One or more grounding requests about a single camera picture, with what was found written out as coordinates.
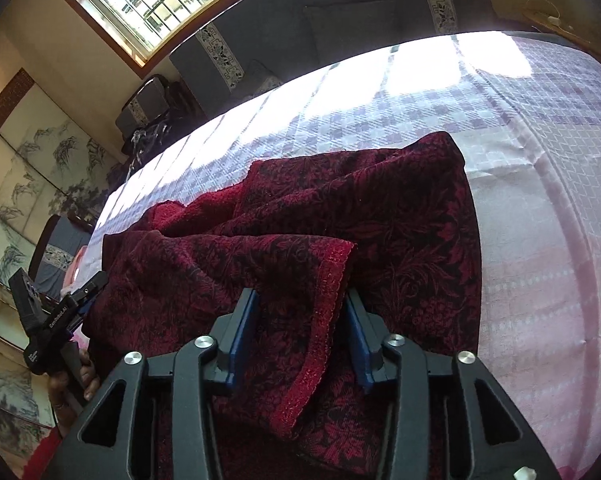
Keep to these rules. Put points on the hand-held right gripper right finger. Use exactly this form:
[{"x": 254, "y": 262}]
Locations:
[{"x": 358, "y": 340}]

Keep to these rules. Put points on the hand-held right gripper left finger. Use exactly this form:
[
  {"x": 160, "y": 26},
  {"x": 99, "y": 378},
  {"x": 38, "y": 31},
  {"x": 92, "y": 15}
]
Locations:
[{"x": 244, "y": 325}]

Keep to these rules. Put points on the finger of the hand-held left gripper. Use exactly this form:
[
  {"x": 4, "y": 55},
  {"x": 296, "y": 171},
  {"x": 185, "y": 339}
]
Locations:
[{"x": 88, "y": 289}]

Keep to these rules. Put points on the dark red patterned garment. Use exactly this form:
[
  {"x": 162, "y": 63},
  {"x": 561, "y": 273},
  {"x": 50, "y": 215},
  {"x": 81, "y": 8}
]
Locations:
[{"x": 330, "y": 210}]

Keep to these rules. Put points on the person's left forearm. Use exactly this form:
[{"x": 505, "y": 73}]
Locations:
[{"x": 41, "y": 455}]

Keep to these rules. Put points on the person's left hand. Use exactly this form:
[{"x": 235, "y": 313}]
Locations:
[{"x": 84, "y": 377}]

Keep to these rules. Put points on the black bag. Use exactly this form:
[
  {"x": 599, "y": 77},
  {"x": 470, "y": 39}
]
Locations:
[{"x": 150, "y": 137}]

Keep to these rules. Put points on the checkered pink lilac bedsheet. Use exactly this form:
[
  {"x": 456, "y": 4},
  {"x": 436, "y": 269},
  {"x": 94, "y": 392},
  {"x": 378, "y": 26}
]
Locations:
[{"x": 530, "y": 210}]

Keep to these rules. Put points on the grey cushion with patterned band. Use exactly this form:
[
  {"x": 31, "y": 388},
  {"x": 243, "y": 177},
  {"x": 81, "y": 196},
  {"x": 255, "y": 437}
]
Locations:
[{"x": 261, "y": 78}]

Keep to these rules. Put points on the wooden framed barred window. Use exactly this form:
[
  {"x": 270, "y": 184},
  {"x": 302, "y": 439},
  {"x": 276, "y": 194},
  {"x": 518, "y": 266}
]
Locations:
[{"x": 145, "y": 0}]

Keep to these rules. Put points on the grey sofa with patterned bands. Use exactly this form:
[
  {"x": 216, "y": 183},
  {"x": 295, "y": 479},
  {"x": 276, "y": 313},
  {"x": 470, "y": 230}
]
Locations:
[{"x": 280, "y": 25}]

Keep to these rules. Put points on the plain grey cushion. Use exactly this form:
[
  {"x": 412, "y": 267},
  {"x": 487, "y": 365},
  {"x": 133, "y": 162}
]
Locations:
[{"x": 350, "y": 32}]

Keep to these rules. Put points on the landscape painted wall panels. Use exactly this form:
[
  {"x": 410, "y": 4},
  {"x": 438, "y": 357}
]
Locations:
[{"x": 30, "y": 160}]

